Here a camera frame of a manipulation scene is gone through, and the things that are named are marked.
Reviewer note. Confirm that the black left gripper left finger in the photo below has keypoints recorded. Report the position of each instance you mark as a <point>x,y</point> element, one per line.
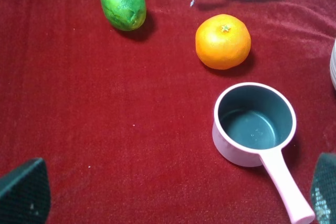
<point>25,193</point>

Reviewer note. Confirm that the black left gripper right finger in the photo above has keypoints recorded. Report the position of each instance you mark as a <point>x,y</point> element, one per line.
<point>323,189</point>

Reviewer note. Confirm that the orange mandarin fruit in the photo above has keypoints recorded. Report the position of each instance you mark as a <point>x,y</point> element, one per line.
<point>222,42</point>

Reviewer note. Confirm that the pink saucepan with dark interior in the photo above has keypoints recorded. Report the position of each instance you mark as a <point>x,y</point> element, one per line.
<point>253,122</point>

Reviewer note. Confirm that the pink ceramic bowl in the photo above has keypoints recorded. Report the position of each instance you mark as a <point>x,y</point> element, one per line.
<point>333,65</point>

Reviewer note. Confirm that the green lime fruit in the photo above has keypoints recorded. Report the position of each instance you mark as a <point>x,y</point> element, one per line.
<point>124,15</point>

